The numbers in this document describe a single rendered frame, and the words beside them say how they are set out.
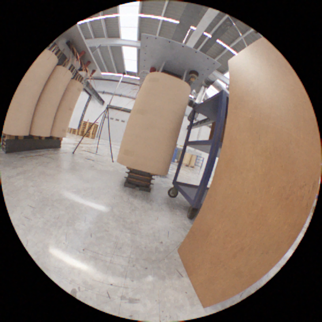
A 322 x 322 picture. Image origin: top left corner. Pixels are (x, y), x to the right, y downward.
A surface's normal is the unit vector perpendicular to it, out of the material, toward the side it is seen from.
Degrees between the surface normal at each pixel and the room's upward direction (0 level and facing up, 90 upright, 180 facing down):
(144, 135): 90
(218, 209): 90
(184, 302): 0
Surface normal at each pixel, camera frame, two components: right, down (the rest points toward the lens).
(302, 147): -0.94, -0.25
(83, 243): 0.28, -0.96
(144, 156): 0.18, 0.14
